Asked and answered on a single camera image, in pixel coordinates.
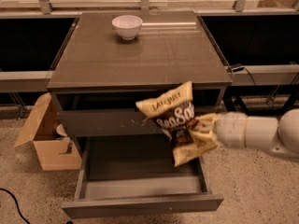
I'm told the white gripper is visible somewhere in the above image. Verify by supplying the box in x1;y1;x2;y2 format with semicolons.
189;112;248;155

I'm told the brown sea salt chip bag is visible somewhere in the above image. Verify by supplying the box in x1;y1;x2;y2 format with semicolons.
135;81;215;167

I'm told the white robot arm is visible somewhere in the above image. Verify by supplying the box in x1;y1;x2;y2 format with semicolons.
190;109;299;162

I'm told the open grey middle drawer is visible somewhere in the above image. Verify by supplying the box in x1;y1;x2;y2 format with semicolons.
62;134;223;219

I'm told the grey drawer cabinet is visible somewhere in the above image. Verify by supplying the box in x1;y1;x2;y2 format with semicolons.
48;12;232;146

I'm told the scratched grey top drawer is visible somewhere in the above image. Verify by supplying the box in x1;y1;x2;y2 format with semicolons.
56;90;221;138

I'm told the white ceramic bowl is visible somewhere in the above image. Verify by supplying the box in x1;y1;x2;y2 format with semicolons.
112;15;143;40

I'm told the open cardboard box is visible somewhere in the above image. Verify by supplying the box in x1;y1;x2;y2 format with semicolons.
14;93;82;171

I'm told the black power adapter with cable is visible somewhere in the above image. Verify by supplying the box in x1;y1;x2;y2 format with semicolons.
227;63;256;84

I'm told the black floor cable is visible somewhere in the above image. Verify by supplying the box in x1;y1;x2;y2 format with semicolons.
0;188;32;224

